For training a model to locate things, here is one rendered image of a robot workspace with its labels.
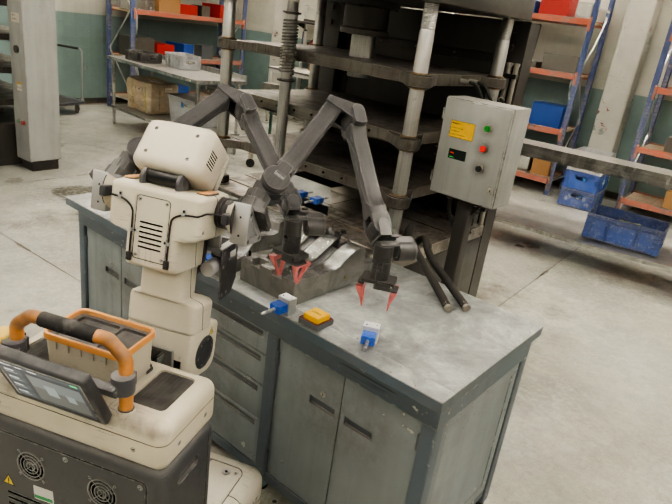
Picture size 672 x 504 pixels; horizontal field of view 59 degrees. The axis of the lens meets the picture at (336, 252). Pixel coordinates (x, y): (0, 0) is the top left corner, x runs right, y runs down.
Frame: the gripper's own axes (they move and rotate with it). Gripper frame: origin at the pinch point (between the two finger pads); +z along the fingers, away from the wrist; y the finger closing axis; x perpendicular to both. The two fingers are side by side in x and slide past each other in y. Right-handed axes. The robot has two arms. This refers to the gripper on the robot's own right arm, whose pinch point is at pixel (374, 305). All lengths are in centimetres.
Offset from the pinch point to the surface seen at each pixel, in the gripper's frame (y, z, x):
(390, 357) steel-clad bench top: -7.7, 12.7, 6.1
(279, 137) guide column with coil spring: 72, -22, -119
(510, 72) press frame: -32, -65, -152
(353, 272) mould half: 13.7, 7.6, -39.9
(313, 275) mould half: 24.3, 3.6, -20.4
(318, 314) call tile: 17.3, 8.7, -3.1
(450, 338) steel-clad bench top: -24.4, 12.6, -14.2
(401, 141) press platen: 8, -36, -82
